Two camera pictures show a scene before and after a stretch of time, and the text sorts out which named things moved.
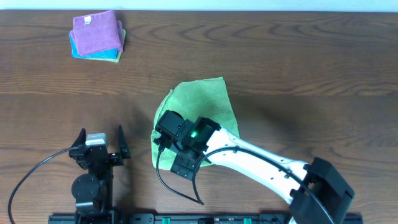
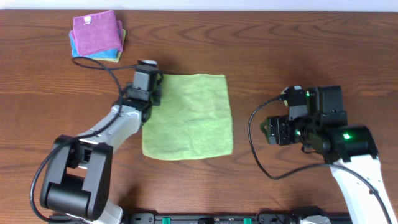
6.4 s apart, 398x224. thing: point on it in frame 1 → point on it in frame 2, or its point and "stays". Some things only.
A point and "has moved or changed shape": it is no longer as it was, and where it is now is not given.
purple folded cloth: x=97 y=32 stays
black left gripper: x=115 y=156 → x=157 y=90
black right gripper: x=180 y=166 → x=277 y=130
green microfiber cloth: x=206 y=98 has moved or changed shape
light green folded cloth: x=116 y=60 stays
